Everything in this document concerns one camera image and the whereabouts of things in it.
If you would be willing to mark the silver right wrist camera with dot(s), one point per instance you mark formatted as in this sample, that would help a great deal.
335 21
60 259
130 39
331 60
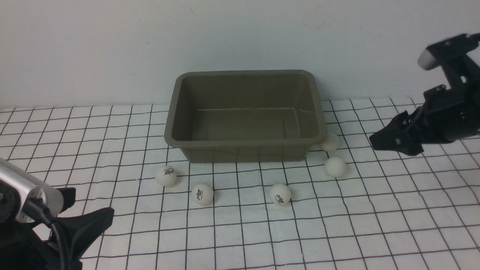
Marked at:
439 53

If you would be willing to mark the olive green plastic bin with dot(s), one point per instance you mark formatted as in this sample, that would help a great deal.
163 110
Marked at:
245 116

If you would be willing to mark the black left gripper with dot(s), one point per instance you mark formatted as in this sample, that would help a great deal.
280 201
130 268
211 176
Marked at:
23 249

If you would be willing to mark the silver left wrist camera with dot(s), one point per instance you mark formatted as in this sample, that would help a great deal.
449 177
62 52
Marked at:
28 186

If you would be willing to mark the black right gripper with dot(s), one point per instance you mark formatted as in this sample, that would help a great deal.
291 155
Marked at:
447 115

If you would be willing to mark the white black grid tablecloth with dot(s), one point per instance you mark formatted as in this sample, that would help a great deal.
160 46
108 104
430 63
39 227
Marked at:
388 212

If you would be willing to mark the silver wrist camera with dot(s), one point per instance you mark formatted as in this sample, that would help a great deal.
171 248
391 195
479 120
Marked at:
439 53
28 186

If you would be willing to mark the white ping-pong ball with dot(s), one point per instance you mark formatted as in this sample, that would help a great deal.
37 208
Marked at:
202 194
335 167
166 176
330 143
280 194

